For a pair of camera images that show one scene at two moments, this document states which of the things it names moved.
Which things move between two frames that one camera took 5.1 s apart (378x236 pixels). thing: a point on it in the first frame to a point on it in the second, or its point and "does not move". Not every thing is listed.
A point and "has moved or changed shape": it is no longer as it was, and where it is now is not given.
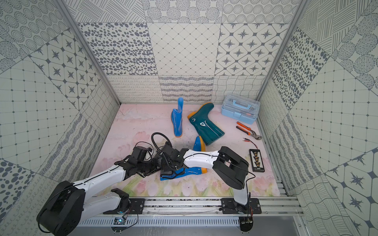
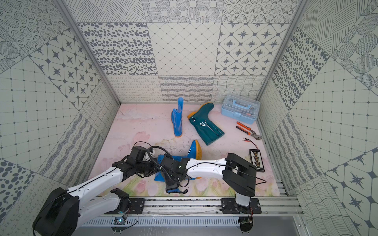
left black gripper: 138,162 does not move
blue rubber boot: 176,114 does not move
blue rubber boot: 199,144 has moved or changed shape
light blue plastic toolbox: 240,108 does not move
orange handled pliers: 251,132 does not move
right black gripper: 164,166 to 166,176
